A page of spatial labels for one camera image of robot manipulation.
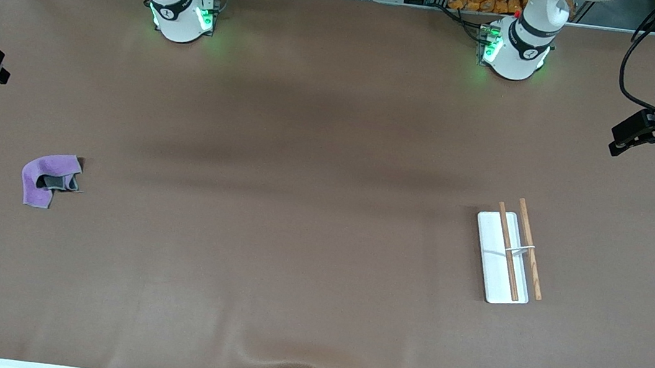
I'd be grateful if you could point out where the purple grey microfibre towel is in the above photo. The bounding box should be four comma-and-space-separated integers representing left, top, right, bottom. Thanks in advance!
17, 149, 87, 214

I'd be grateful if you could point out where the wooden rack bar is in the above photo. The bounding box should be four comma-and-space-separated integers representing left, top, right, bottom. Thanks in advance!
507, 197, 555, 302
487, 201, 531, 303

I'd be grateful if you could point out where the white towel rack base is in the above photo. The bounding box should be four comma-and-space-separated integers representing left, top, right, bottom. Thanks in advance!
467, 209, 540, 308

